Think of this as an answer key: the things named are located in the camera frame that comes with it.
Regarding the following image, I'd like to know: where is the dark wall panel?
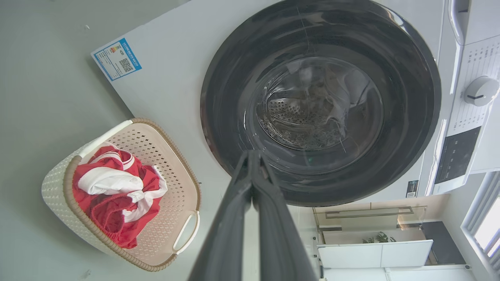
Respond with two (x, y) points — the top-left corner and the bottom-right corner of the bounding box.
(421, 221), (466, 265)

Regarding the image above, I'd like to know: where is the white washing machine dial knob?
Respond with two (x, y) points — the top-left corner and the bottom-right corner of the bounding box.
(464, 76), (500, 107)

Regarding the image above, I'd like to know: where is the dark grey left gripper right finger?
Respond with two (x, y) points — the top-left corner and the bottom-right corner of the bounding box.
(253, 151), (317, 281)

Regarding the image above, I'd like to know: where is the green potted plant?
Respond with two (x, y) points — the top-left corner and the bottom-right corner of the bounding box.
(362, 231), (396, 244)

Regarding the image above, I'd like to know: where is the blue energy label sticker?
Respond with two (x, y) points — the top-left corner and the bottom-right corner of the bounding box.
(91, 37), (142, 82)

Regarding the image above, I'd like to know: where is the cream perforated laundry basket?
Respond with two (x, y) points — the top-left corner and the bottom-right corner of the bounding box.
(41, 118), (202, 272)

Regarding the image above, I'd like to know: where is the black washing machine display panel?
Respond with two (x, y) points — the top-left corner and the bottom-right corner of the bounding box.
(434, 126), (482, 185)

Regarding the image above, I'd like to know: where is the dark round washing machine door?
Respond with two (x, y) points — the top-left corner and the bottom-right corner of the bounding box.
(200, 0), (442, 207)

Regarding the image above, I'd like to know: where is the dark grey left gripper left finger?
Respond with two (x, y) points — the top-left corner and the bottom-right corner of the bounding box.
(188, 152), (254, 281)

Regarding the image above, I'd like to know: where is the white low cabinet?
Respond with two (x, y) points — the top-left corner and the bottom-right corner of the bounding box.
(316, 239), (434, 269)

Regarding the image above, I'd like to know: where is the red and white clothing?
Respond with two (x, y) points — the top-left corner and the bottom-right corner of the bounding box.
(72, 145), (168, 249)

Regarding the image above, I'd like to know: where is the white framed window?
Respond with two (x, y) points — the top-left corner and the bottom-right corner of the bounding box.
(461, 171), (500, 270)

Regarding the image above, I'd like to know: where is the white detergent drawer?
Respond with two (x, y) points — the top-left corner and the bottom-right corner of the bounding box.
(445, 0), (500, 46)

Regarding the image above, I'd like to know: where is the white front-load washing machine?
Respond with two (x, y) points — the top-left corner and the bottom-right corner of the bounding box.
(91, 0), (500, 208)

